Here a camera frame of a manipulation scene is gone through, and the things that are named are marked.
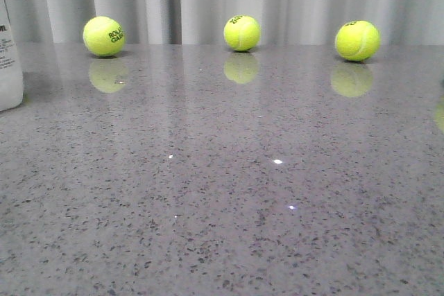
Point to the yellow tennis ball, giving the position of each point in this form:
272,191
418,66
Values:
242,32
103,36
357,40

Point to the yellow tennis ball left rear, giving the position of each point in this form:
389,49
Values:
103,36

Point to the white blue Wilson tennis can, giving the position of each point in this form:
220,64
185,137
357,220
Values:
11,74

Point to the yellow tennis ball centre rear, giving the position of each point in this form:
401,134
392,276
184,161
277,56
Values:
242,32

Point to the yellow tennis ball right rear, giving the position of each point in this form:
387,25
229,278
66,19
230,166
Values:
357,40

